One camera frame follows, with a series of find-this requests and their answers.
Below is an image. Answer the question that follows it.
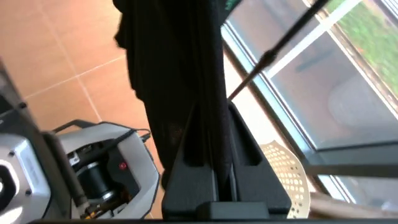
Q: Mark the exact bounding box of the white laundry basket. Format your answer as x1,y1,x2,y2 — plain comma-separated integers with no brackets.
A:
259,139,312,220

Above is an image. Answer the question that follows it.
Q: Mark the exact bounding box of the window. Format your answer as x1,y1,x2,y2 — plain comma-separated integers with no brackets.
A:
221,0,398,212

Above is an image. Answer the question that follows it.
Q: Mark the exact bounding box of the beige curtain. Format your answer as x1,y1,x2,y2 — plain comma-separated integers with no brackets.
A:
308,190,398,219

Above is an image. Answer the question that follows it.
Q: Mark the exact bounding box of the black clothes rack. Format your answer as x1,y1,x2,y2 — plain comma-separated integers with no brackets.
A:
227,0,331,102

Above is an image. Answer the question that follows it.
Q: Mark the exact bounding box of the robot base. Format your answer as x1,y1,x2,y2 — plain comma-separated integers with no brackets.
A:
0,58,162,220

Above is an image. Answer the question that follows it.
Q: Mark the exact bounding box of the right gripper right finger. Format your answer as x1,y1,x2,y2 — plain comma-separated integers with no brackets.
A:
228,101,292,218

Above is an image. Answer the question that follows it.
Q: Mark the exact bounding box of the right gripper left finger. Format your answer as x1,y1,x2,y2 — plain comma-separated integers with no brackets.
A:
161,121,218,218

